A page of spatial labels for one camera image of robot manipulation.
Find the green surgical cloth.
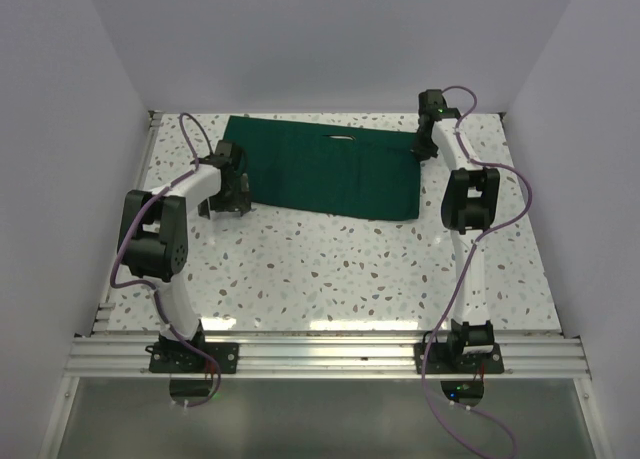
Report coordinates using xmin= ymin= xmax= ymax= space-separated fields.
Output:
xmin=223 ymin=116 xmax=421 ymax=222

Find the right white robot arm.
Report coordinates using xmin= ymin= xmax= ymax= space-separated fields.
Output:
xmin=412 ymin=89 xmax=500 ymax=372

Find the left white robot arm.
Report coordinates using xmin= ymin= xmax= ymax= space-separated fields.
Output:
xmin=109 ymin=141 xmax=251 ymax=372

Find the steel instrument tray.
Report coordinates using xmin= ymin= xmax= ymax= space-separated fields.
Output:
xmin=321 ymin=134 xmax=356 ymax=142

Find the aluminium left rail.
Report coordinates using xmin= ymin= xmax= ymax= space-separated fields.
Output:
xmin=89 ymin=111 xmax=164 ymax=336

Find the aluminium rail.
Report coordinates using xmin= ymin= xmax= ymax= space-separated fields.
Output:
xmin=89 ymin=111 xmax=164 ymax=336
xmin=63 ymin=332 xmax=591 ymax=380

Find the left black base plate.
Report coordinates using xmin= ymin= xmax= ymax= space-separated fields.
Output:
xmin=145 ymin=342 xmax=240 ymax=374

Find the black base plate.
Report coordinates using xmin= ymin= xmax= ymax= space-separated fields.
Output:
xmin=145 ymin=342 xmax=240 ymax=374
xmin=413 ymin=343 xmax=505 ymax=375

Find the aluminium front rail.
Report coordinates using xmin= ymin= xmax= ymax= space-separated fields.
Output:
xmin=63 ymin=332 xmax=591 ymax=380

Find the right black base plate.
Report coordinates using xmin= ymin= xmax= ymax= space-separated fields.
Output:
xmin=413 ymin=343 xmax=505 ymax=375

